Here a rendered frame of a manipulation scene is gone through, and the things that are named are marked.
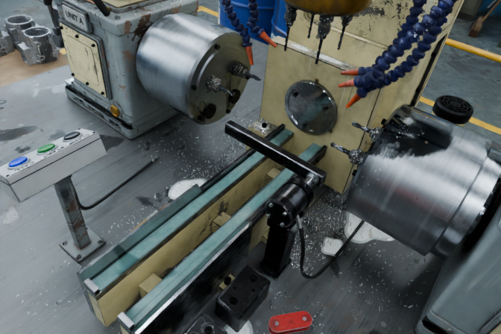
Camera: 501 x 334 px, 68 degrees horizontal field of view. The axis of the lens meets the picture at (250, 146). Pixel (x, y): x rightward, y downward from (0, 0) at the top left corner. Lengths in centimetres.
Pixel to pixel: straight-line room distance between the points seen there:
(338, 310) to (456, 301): 22
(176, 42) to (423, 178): 61
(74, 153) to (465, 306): 74
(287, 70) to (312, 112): 12
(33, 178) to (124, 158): 43
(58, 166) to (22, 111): 66
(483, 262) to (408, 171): 17
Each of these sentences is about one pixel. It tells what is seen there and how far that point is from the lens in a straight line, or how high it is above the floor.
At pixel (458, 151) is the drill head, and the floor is 116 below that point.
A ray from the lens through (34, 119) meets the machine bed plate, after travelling 133.
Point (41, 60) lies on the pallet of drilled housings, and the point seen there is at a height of 19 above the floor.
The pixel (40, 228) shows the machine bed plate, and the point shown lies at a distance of 100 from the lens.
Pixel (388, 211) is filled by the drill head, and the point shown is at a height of 104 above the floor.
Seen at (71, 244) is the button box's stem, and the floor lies 81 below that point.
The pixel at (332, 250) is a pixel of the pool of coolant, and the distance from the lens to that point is 93.
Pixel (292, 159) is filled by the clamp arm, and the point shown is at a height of 103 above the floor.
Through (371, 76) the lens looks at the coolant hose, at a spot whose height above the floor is 124.
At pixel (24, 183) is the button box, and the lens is 72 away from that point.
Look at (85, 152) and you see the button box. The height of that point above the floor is 106.
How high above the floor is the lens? 153
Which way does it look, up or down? 40 degrees down
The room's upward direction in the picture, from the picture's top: 7 degrees clockwise
